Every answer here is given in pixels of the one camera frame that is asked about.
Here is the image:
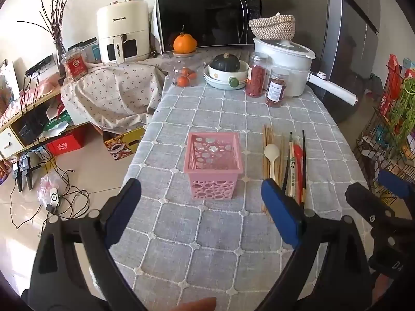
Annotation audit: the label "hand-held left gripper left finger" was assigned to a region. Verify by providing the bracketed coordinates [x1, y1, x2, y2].
[21, 178, 146, 311]

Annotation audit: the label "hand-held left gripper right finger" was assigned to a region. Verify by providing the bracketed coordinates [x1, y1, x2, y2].
[253, 178, 377, 311]

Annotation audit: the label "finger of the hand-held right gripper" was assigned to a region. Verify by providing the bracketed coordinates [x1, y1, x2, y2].
[345, 182, 415, 234]
[377, 169, 415, 201]

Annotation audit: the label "red plastic spoon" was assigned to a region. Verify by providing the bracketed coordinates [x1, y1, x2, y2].
[293, 145, 304, 201]

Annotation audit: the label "white plastic spoon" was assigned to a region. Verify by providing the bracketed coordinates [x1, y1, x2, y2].
[264, 143, 281, 182]

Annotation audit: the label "black chopstick with gold band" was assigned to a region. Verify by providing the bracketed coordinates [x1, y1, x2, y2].
[301, 130, 307, 209]

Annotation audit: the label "pink perforated plastic basket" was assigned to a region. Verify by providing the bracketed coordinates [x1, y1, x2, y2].
[183, 132, 244, 200]

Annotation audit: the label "bundle of wooden chopsticks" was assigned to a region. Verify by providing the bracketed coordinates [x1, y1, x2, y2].
[262, 125, 276, 214]

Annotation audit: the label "person's left hand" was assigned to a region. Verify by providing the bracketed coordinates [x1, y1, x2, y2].
[170, 297, 217, 311]

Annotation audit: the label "printed yellow cardboard box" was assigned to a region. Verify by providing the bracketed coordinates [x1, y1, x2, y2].
[103, 127, 146, 161]

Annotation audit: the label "grey checkered tablecloth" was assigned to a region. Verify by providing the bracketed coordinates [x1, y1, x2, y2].
[125, 47, 373, 311]

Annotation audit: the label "clear plastic bag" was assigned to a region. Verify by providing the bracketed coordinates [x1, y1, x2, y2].
[37, 172, 64, 204]

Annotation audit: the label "red cardboard box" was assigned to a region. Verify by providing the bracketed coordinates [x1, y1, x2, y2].
[47, 133, 85, 156]

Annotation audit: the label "red snack packet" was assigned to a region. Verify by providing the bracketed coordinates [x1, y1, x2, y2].
[379, 54, 403, 117]

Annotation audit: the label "floral side table cloth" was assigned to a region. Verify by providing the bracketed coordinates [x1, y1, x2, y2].
[61, 50, 169, 135]

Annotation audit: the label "labelled jar of red dates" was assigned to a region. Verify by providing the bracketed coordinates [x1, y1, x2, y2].
[266, 67, 290, 108]

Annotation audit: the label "wooden low cabinet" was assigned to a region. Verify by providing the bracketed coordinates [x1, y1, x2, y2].
[0, 87, 65, 161]

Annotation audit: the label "glass jar of red berries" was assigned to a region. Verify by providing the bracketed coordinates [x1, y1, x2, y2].
[245, 53, 271, 98]

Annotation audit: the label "grey refrigerator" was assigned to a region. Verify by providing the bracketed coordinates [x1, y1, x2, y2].
[308, 0, 381, 124]

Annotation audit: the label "clear glass jar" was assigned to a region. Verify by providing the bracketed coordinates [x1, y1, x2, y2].
[169, 52, 198, 87]

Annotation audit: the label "white ceramic bowl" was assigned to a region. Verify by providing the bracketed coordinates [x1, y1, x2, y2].
[207, 61, 250, 83]

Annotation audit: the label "red tin jar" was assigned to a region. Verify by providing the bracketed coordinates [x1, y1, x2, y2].
[61, 48, 89, 81]

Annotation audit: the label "white electric cooking pot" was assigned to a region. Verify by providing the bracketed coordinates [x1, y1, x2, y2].
[253, 37, 357, 106]

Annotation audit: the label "dark green squash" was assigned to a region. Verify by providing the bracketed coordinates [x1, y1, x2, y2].
[210, 53, 241, 72]

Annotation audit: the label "large orange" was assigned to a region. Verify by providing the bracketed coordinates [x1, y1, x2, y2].
[173, 25, 198, 53]

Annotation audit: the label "cream air fryer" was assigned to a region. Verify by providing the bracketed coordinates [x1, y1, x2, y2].
[96, 0, 150, 64]

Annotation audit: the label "dry dark branches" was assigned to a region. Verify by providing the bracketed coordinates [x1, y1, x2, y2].
[17, 0, 73, 52]

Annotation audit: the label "black microwave oven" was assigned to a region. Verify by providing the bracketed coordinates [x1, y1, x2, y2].
[156, 0, 263, 54]

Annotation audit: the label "black wire rack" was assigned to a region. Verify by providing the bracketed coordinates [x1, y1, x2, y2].
[352, 65, 415, 208]

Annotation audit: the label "black floor cables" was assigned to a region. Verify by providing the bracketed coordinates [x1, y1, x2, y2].
[10, 155, 91, 230]

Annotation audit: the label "woven rope basket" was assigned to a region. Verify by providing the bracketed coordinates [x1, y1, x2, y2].
[248, 13, 296, 40]

